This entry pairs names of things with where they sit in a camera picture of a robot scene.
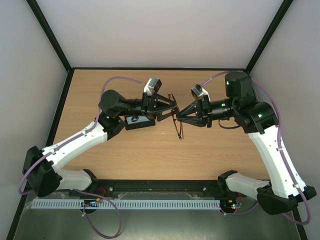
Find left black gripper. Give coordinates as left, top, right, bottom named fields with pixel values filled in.
left=117, top=93, right=177, bottom=122

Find brown sunglasses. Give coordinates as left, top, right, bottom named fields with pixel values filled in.
left=168, top=92, right=184, bottom=140

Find light blue cleaning cloth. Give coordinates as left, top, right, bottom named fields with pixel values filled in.
left=126, top=116, right=148, bottom=125

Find black glasses case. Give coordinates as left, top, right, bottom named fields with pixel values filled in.
left=124, top=116, right=156, bottom=131

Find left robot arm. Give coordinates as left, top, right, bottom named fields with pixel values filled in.
left=22, top=89, right=178, bottom=198

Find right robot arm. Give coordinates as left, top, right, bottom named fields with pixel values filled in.
left=176, top=71, right=317, bottom=215

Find right control board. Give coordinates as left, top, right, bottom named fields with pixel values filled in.
left=220, top=197, right=244, bottom=210

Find control board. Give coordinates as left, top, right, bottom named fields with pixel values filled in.
left=220, top=197, right=244, bottom=210
left=80, top=197, right=104, bottom=208

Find left control board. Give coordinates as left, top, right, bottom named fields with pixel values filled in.
left=80, top=197, right=104, bottom=208

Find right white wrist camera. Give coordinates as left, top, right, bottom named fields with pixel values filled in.
left=191, top=84, right=209, bottom=100

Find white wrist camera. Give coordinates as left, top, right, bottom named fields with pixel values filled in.
left=191, top=84, right=209, bottom=100
left=143, top=77, right=162, bottom=96

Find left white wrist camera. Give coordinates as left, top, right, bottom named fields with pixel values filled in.
left=143, top=77, right=162, bottom=96

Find light blue slotted cable duct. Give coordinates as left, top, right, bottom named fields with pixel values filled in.
left=30, top=199, right=221, bottom=210

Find black aluminium frame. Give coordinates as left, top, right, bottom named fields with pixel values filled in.
left=6, top=0, right=310, bottom=240

